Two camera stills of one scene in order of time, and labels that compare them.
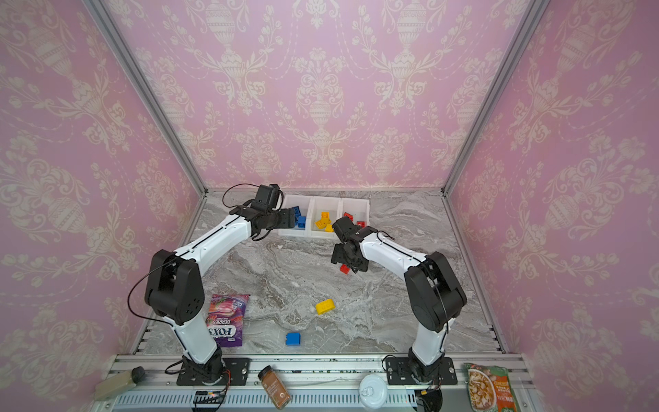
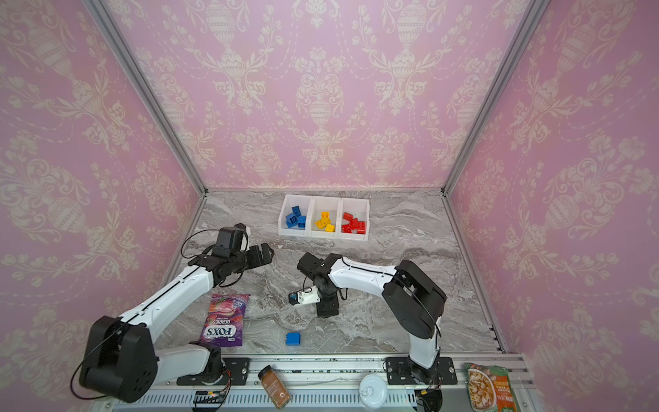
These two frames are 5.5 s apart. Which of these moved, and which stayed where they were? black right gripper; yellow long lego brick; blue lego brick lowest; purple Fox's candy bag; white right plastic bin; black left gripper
Moved: black left gripper; black right gripper
Stayed: white right plastic bin; blue lego brick lowest; yellow long lego brick; purple Fox's candy bag
